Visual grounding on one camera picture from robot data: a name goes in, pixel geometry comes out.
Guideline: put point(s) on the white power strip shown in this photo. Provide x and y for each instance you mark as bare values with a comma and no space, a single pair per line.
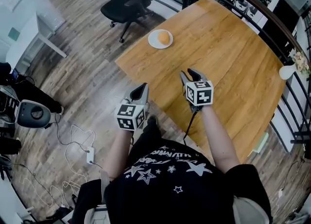
90,155

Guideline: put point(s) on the grey bag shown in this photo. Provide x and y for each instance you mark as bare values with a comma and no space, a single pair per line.
250,211

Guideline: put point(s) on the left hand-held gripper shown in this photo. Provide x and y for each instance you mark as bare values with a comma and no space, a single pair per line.
128,117

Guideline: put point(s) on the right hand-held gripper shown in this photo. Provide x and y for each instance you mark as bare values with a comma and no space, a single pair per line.
200,93

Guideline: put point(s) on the person's black shoe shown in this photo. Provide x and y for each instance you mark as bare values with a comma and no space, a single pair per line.
152,119

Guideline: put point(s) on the person's black trouser leg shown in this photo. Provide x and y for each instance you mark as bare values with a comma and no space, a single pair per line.
149,135

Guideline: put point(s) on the white vase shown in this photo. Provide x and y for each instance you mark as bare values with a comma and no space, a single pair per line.
286,71

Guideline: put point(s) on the black star print t-shirt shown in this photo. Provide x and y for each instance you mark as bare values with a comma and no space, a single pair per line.
170,184

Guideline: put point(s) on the black metal railing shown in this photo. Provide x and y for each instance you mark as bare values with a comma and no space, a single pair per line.
291,111

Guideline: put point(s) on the pale flower bouquet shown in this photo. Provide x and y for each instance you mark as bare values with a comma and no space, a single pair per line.
301,62

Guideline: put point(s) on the person's left forearm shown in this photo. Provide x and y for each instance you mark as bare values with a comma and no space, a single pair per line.
116,155

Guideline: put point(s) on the grey white robot device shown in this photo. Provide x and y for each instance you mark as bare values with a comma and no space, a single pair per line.
32,114

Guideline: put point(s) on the black office chair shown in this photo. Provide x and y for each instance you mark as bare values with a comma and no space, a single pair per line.
126,4

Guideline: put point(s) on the orange round food bun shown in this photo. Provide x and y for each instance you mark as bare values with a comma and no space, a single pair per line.
163,37

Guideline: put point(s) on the white desk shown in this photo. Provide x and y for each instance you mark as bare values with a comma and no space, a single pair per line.
31,40

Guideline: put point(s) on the person's right forearm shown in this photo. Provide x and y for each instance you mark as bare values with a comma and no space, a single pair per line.
219,138

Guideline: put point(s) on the white round plate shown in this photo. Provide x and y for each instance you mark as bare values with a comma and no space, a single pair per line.
153,42

